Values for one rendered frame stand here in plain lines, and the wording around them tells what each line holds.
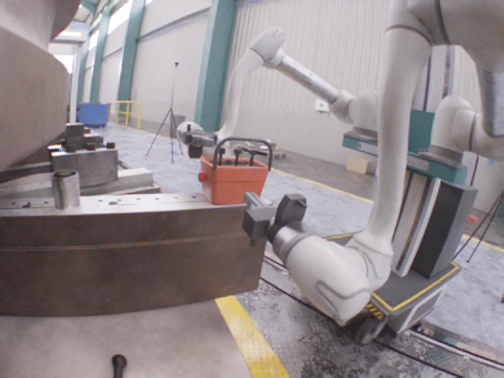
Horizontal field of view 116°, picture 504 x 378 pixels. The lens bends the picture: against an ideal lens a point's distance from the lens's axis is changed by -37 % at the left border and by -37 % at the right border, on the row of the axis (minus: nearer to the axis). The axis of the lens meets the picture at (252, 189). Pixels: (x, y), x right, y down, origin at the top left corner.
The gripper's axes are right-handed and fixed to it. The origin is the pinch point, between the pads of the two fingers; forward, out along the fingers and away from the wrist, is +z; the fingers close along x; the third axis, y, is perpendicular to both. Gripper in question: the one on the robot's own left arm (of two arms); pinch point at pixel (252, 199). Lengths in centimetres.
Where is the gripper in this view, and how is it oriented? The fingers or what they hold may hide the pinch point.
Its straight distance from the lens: 64.6
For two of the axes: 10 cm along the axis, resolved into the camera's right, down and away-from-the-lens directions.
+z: -4.5, -4.3, 7.8
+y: -1.9, 9.0, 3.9
